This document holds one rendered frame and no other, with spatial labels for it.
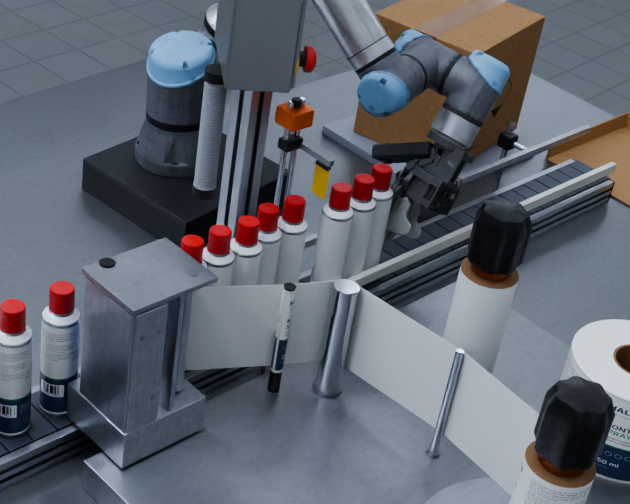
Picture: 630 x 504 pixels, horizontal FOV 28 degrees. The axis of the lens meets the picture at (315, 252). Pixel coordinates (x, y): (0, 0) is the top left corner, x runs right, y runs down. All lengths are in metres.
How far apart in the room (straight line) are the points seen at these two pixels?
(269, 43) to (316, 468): 0.59
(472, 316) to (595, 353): 0.19
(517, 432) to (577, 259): 0.81
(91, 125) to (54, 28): 2.43
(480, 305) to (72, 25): 3.40
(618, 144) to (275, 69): 1.30
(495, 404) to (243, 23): 0.61
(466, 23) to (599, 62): 2.97
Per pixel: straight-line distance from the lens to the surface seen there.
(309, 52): 1.79
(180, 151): 2.29
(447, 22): 2.56
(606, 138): 2.91
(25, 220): 2.29
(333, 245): 2.01
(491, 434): 1.73
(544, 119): 2.94
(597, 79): 5.36
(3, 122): 2.60
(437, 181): 2.08
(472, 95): 2.09
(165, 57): 2.23
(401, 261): 2.15
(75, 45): 4.89
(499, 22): 2.62
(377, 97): 2.00
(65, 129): 2.58
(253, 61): 1.75
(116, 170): 2.32
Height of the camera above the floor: 2.07
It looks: 33 degrees down
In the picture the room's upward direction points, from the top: 10 degrees clockwise
